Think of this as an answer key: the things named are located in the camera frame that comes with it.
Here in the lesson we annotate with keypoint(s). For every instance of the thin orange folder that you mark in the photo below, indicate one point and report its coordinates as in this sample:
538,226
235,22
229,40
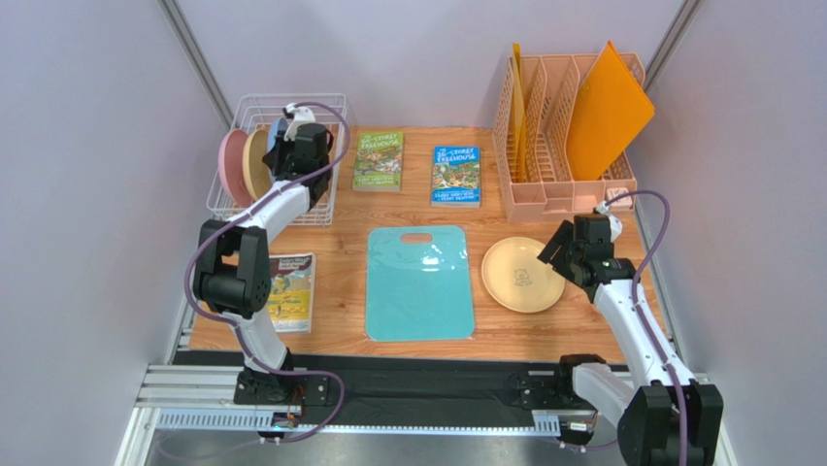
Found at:
518,117

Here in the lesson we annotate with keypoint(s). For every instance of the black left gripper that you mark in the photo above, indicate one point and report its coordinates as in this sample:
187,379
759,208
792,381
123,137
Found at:
274,157

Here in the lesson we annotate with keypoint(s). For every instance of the pink plastic desk organizer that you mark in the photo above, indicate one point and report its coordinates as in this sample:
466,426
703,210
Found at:
544,190

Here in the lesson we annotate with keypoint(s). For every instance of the yellow bear plate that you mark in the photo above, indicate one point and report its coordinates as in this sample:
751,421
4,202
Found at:
516,279

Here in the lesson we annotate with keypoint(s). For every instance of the tan plate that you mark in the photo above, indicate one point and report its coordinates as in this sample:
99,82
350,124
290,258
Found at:
255,172

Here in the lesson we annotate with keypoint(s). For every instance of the pink plate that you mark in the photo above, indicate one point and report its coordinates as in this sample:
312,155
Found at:
230,170

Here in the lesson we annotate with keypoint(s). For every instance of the teal cutting board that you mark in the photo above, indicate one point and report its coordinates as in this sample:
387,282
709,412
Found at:
418,285

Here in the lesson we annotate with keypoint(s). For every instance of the aluminium frame rail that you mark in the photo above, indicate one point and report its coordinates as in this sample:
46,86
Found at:
184,397

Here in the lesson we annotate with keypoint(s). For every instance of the green 65-Storey Treehouse book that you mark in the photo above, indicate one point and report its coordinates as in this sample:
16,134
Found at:
378,163

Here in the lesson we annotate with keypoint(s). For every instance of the blue 26-Storey Treehouse book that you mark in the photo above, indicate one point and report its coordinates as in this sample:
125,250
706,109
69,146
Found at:
456,177

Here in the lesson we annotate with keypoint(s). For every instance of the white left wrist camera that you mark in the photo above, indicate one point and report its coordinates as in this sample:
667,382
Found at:
297,116

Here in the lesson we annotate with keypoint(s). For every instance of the Brideshead Revisited paperback book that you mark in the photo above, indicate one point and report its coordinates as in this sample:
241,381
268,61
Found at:
291,300

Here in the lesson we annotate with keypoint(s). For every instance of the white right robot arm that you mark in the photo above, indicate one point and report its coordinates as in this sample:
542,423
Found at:
665,415

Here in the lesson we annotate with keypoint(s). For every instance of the black base mat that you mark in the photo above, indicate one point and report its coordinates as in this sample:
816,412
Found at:
406,392

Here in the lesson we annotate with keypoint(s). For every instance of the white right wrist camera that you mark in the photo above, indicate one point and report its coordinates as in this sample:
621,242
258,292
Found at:
607,210

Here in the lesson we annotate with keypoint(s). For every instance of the blue plate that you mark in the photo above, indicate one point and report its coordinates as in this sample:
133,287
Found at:
277,132

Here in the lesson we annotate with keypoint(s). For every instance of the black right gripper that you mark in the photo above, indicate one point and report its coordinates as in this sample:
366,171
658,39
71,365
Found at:
557,249

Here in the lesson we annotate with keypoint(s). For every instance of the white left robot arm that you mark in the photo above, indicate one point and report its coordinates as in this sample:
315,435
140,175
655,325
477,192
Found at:
231,271

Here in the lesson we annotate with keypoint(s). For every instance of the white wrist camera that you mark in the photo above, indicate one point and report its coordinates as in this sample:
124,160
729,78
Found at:
607,210
297,116

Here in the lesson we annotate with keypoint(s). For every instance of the white wire dish rack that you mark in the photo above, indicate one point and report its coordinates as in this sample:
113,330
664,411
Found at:
259,110

